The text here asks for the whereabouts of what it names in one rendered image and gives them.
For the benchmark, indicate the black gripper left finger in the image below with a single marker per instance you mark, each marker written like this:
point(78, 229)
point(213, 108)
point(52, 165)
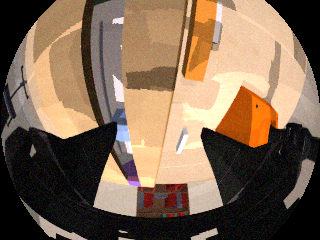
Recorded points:
point(81, 158)

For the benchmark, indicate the small blue block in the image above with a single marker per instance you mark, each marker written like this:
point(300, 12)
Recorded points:
point(121, 118)

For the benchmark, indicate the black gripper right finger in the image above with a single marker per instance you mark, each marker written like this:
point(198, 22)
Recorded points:
point(234, 163)

